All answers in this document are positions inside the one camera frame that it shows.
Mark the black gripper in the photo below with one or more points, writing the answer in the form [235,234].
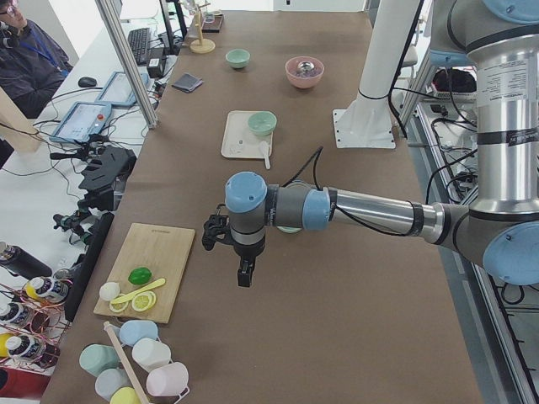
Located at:
[247,252]

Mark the bamboo cutting board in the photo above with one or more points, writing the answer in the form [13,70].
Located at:
[164,250]

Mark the green lime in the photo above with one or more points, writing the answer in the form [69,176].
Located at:
[141,275]

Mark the lemon slice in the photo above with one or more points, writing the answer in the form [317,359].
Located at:
[143,301]
[118,307]

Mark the white pastel cup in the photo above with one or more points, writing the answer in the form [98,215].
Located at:
[151,354]

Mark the white ceramic spoon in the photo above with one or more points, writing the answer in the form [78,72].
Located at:
[265,151]

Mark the blue pastel cup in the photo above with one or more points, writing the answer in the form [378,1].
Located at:
[133,331]

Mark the pink pastel cup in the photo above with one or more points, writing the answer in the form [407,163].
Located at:
[168,380]

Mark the beige serving tray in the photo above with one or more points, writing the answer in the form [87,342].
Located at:
[238,141]

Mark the white garlic bulb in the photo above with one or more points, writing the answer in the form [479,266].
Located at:
[109,291]

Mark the green bowl on tray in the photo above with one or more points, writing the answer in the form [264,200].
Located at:
[262,123]

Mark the yellow pastel cup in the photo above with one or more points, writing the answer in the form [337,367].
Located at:
[125,395]

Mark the green pastel cup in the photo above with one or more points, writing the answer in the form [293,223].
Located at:
[96,358]

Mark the grey pastel cup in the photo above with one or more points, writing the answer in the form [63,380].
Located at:
[110,381]

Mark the grey folded cloth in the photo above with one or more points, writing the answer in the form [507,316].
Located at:
[187,83]

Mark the pink bowl with ice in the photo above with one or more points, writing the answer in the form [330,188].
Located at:
[303,82]

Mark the metal ice scoop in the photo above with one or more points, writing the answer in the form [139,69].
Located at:
[305,68]

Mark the blue teach pendant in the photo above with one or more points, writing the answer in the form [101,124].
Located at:
[82,120]
[117,91]

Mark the wooden mug tree stand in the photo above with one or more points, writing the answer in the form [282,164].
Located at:
[200,45]

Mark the black computer mouse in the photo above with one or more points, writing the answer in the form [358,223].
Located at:
[87,82]

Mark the black keyboard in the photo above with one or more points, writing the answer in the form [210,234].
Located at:
[138,40]

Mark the seated person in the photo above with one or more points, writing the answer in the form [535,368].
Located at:
[31,72]

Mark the white camera pillar mount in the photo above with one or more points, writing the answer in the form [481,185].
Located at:
[367,122]

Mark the aluminium frame post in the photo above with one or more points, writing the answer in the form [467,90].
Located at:
[112,23]

